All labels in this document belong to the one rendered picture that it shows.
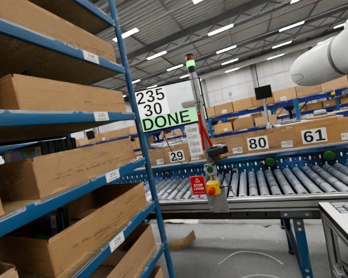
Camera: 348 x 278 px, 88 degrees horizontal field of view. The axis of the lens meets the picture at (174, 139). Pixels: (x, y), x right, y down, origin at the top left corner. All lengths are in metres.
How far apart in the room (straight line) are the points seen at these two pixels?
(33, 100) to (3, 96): 0.07
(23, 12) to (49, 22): 0.07
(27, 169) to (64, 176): 0.08
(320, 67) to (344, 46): 0.10
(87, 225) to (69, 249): 0.07
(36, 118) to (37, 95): 0.09
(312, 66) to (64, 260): 1.08
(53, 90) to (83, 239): 0.42
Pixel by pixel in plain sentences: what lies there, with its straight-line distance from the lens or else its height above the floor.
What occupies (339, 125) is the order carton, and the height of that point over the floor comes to 1.01.
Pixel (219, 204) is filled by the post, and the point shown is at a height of 0.72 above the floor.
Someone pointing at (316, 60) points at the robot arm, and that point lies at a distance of 0.98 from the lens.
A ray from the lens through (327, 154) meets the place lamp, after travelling 1.74.
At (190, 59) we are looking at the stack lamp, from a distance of 1.19.
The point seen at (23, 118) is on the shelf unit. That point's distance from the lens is 0.51.
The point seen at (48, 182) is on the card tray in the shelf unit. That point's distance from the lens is 0.56.
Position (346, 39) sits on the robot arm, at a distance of 0.93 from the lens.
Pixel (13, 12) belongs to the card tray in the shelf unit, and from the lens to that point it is 0.65.
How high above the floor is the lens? 1.24
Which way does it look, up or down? 3 degrees down
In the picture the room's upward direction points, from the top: 12 degrees counter-clockwise
